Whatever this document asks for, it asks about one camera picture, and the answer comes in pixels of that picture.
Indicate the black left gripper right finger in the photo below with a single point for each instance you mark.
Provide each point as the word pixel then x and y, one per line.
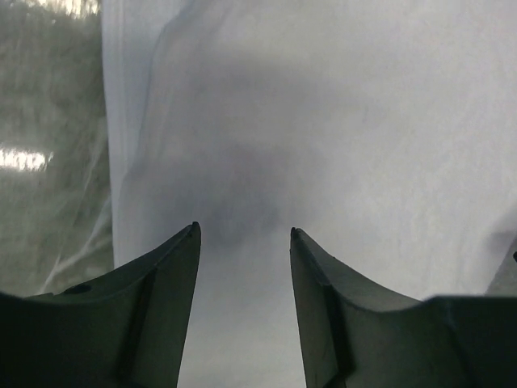
pixel 357 333

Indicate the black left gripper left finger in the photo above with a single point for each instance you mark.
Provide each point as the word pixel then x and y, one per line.
pixel 126 328

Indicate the white towel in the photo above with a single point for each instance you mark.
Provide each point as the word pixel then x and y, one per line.
pixel 386 130

